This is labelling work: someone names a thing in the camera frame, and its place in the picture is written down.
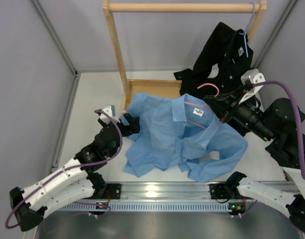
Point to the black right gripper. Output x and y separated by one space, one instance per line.
224 111

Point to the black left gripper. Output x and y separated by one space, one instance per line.
134 123

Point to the pink wire hanger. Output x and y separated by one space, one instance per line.
206 104

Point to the light blue shirt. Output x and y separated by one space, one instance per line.
181 132

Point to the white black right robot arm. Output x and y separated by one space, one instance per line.
287 195

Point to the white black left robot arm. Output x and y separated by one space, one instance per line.
75 180

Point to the black shirt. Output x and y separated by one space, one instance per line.
225 57

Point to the wooden clothes rack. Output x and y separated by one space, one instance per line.
150 38

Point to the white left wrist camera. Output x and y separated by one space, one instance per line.
109 111

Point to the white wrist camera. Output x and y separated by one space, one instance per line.
249 80
109 111

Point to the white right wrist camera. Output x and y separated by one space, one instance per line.
249 80

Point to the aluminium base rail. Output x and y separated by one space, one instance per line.
165 190

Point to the blue wire hanger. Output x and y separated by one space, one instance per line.
248 32

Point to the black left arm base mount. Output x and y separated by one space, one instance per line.
112 191

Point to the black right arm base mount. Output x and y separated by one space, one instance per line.
223 191

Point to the slotted grey cable duct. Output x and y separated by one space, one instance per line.
150 207

